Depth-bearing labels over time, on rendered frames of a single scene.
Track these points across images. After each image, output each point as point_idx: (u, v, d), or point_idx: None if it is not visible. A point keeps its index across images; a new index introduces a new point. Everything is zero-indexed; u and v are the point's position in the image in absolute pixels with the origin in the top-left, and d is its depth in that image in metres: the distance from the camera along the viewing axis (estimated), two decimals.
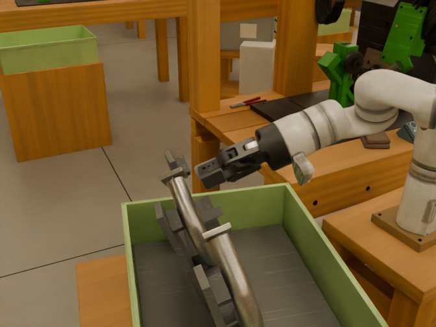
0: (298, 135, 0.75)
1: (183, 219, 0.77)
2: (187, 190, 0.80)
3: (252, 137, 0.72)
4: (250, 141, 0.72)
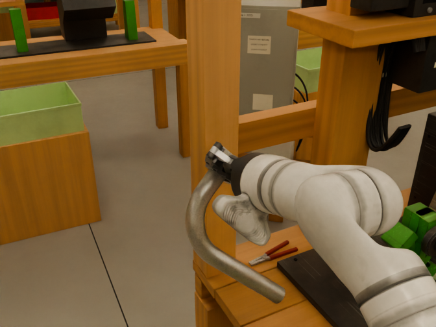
0: (251, 172, 0.60)
1: (194, 190, 0.77)
2: None
3: (215, 141, 0.67)
4: (213, 145, 0.68)
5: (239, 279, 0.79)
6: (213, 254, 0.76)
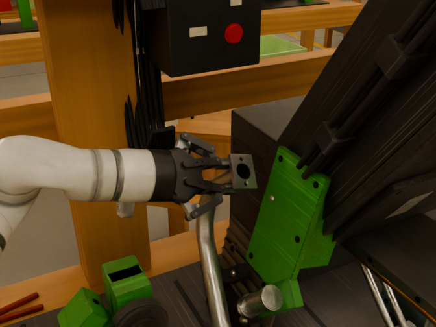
0: None
1: None
2: (227, 182, 0.74)
3: (185, 132, 0.71)
4: (187, 134, 0.72)
5: (204, 278, 0.80)
6: (198, 235, 0.81)
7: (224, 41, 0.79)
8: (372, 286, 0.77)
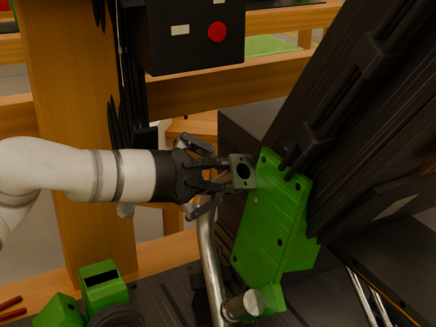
0: None
1: None
2: (227, 182, 0.74)
3: (185, 132, 0.71)
4: (187, 134, 0.72)
5: (204, 278, 0.80)
6: (198, 235, 0.81)
7: (207, 39, 0.78)
8: (357, 290, 0.75)
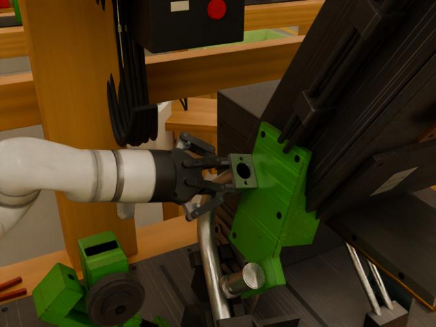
0: None
1: None
2: (227, 182, 0.74)
3: (184, 132, 0.71)
4: (186, 134, 0.72)
5: (205, 278, 0.80)
6: (199, 236, 0.81)
7: (207, 16, 0.78)
8: (357, 265, 0.75)
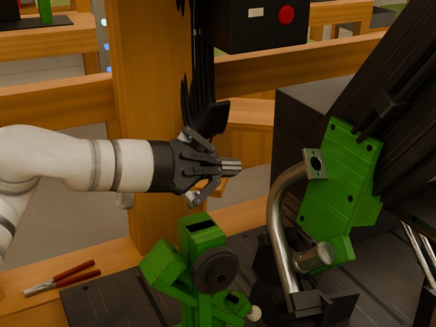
0: None
1: None
2: (300, 174, 0.83)
3: (188, 126, 0.72)
4: (190, 129, 0.73)
5: (276, 261, 0.88)
6: (268, 224, 0.90)
7: (278, 21, 0.87)
8: (414, 245, 0.84)
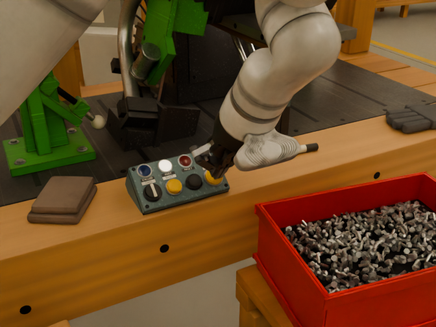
0: (229, 119, 0.60)
1: None
2: None
3: (189, 149, 0.68)
4: (192, 152, 0.68)
5: (122, 80, 0.96)
6: (118, 47, 0.97)
7: None
8: (242, 56, 0.92)
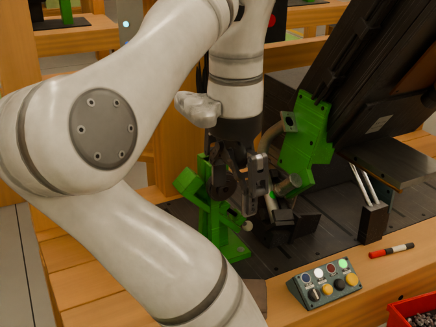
0: None
1: None
2: (278, 129, 1.22)
3: None
4: None
5: None
6: None
7: None
8: (357, 178, 1.23)
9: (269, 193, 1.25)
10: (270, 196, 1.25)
